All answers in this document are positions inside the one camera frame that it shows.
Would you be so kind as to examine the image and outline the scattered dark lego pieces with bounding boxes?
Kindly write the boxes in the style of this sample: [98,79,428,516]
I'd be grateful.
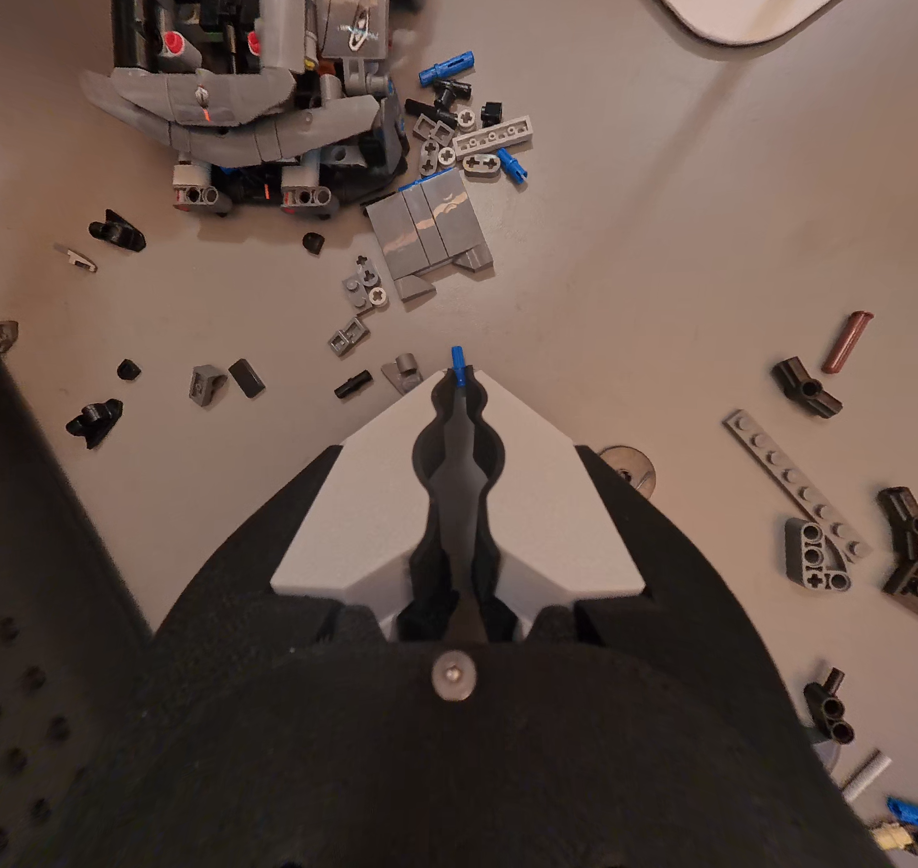
[599,309,918,855]

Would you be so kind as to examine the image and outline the black flat lego tile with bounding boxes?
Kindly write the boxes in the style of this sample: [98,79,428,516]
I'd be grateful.
[228,359,268,399]

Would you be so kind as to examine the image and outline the grey lego panel assembly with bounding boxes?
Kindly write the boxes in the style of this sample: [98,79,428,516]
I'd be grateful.
[364,169,496,303]

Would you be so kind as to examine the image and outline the black mesh office chair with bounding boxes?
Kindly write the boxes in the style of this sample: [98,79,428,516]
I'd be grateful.
[0,359,155,868]

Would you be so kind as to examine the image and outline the black curved lego slope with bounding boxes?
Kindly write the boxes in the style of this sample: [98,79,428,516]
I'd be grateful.
[87,208,148,252]

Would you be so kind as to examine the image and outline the small grey lego piece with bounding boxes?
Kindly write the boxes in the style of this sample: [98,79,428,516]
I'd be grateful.
[328,317,372,358]
[380,353,420,396]

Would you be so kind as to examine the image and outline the grey lego car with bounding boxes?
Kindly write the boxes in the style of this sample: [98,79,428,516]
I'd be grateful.
[79,0,431,220]

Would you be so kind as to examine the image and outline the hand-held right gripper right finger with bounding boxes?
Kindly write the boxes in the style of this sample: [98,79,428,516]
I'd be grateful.
[462,368,646,643]

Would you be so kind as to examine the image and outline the pile of small lego pieces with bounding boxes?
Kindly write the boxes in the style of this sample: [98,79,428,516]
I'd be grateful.
[343,51,539,313]

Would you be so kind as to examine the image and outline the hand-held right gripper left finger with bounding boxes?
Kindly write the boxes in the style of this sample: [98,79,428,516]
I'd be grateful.
[270,368,460,643]

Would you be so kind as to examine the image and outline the dark grey lego connector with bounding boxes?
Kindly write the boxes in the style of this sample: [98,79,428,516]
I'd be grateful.
[188,364,229,406]

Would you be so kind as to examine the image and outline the black lego wedge piece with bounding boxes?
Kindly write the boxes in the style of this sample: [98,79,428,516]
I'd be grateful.
[66,398,124,451]

